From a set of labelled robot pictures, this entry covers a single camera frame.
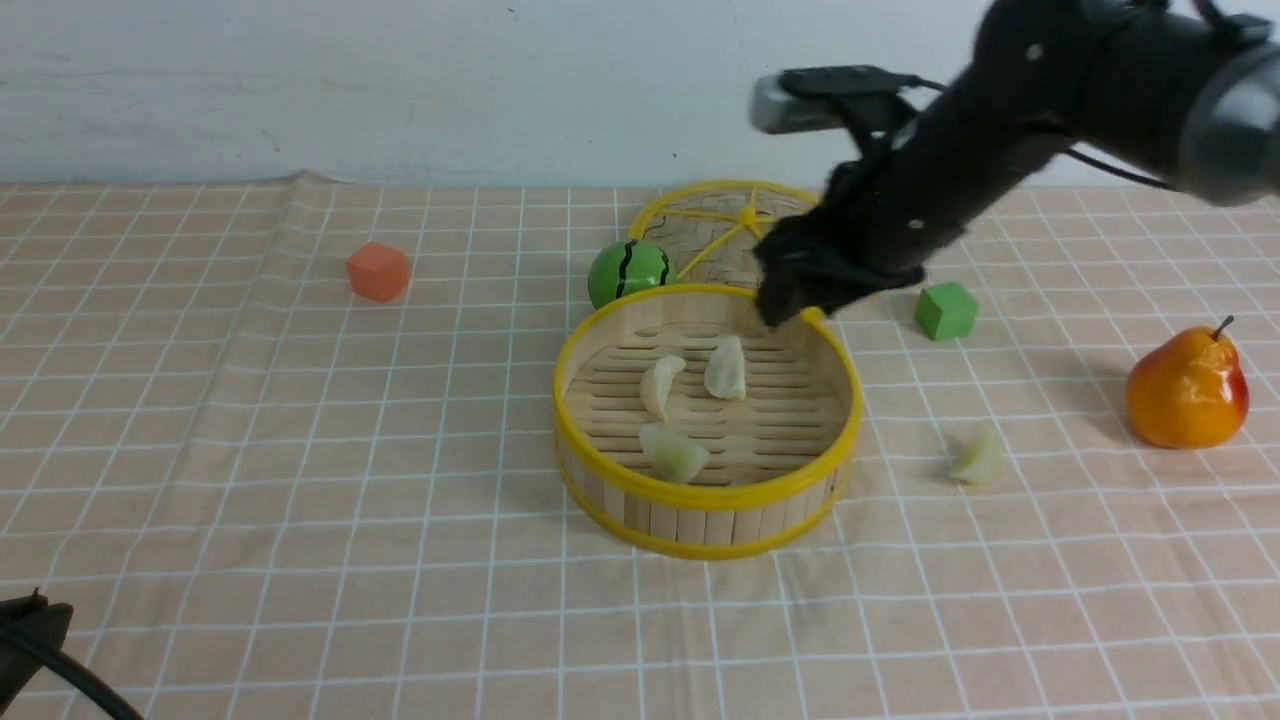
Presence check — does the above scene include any bamboo steamer lid yellow rim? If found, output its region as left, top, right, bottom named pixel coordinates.
left=628, top=179, right=817, bottom=290

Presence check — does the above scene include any green watermelon toy ball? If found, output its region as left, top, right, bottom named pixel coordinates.
left=588, top=240, right=676, bottom=310

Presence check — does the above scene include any green foam cube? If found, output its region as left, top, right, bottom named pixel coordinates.
left=913, top=281, right=980, bottom=342

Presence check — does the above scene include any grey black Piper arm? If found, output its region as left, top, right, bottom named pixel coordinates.
left=1, top=591, right=76, bottom=719

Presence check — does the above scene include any pale dumpling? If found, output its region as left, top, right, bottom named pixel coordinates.
left=703, top=334, right=748, bottom=401
left=948, top=425, right=1009, bottom=487
left=637, top=423, right=710, bottom=486
left=637, top=354, right=686, bottom=421

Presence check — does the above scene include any orange foam cube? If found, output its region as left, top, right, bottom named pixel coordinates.
left=346, top=241, right=411, bottom=304

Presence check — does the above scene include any bamboo steamer tray yellow rim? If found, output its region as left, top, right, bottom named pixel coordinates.
left=550, top=283, right=863, bottom=561

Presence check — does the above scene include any black camera cable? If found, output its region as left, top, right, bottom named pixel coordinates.
left=0, top=620, right=146, bottom=720

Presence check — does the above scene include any black second robot arm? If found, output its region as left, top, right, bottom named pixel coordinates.
left=749, top=1, right=1279, bottom=327

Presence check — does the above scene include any orange yellow toy pear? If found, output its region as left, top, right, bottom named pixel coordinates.
left=1125, top=315, right=1251, bottom=450

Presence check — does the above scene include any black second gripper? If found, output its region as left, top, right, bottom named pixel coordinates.
left=753, top=1, right=1111, bottom=328

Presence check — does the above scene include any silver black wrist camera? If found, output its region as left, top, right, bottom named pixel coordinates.
left=748, top=65, right=940, bottom=151

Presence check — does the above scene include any checkered beige tablecloth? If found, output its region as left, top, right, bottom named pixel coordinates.
left=1, top=176, right=1277, bottom=719

